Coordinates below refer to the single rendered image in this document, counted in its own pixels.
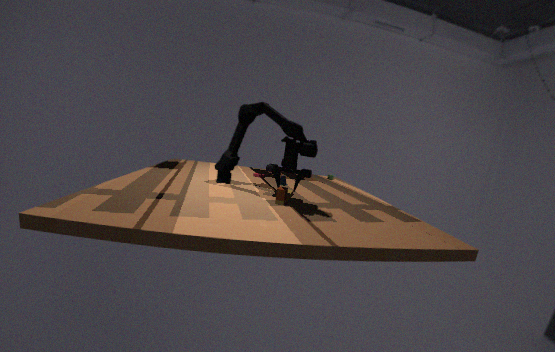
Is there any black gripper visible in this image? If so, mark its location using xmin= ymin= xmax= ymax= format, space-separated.
xmin=266 ymin=153 xmax=312 ymax=192

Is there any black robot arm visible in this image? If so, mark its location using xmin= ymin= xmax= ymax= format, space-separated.
xmin=215 ymin=102 xmax=318 ymax=184

